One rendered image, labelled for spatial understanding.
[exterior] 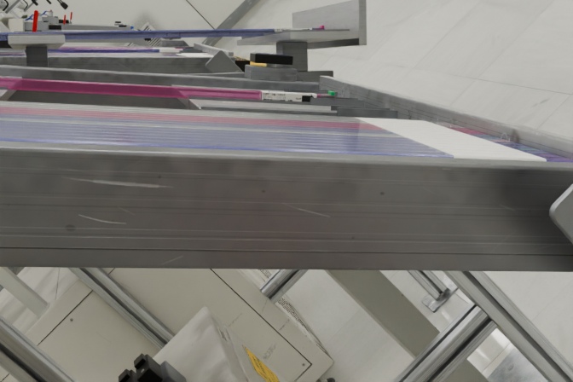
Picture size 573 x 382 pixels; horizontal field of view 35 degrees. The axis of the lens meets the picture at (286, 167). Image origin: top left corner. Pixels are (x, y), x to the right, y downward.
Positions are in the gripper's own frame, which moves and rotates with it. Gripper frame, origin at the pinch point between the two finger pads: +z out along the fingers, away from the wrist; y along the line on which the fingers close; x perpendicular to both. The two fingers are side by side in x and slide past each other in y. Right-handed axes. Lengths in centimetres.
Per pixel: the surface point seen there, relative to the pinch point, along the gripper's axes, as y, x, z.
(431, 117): 75, 18, 20
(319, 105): 55, 14, 20
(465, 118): 83, 17, 20
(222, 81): 34.7, 7.3, 16.9
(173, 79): 34.4, 1.1, 16.5
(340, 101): 55, 16, 19
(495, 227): 103, 9, 25
